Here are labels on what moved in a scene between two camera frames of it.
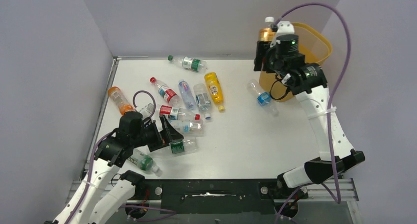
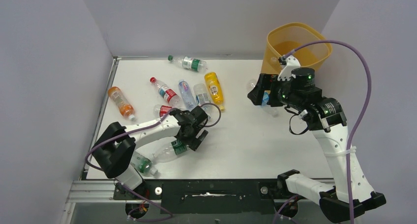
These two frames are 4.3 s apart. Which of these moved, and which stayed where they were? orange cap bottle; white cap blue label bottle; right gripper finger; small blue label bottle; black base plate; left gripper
Moved: left gripper; right gripper finger
Stayed: orange cap bottle; black base plate; white cap blue label bottle; small blue label bottle
